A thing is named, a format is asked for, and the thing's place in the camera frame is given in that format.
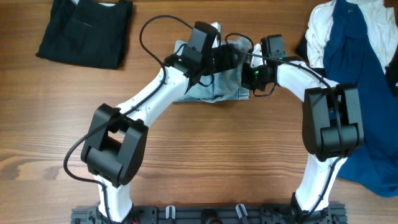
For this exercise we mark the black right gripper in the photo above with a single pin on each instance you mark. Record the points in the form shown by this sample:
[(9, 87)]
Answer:
[(245, 83)]

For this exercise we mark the white shirt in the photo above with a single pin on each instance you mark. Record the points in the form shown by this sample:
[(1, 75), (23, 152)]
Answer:
[(380, 21)]

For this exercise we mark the folded black garment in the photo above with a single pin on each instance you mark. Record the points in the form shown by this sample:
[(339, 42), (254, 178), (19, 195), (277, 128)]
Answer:
[(87, 33)]

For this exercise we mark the light blue denim shorts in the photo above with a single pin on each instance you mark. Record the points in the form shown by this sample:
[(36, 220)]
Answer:
[(215, 87)]

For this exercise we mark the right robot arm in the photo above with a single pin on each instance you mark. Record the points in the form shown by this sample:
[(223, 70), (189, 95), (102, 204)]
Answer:
[(332, 126)]

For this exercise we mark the navy blue garment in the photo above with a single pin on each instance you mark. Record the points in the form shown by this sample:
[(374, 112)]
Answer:
[(349, 58)]

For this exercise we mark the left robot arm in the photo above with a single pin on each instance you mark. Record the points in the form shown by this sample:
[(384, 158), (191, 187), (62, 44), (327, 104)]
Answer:
[(114, 149)]

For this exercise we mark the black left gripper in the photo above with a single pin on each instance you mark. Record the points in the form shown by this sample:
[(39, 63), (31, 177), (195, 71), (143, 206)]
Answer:
[(226, 61)]

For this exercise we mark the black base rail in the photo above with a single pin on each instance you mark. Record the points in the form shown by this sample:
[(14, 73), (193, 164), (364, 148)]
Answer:
[(276, 213)]

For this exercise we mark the black garment at right edge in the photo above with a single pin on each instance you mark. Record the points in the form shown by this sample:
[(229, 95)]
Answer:
[(391, 77)]

